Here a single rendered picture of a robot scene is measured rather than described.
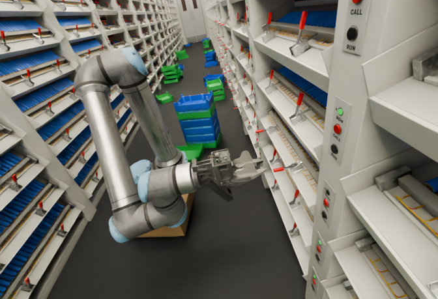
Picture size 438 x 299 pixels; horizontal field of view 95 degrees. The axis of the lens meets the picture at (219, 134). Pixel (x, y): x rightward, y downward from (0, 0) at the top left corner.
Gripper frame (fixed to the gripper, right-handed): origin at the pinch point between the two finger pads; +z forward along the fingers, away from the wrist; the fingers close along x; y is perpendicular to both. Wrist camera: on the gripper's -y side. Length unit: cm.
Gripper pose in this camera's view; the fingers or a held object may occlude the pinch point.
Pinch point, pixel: (260, 167)
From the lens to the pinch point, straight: 63.6
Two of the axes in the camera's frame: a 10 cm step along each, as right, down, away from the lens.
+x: -0.8, -5.1, 8.6
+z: 9.8, -2.1, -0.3
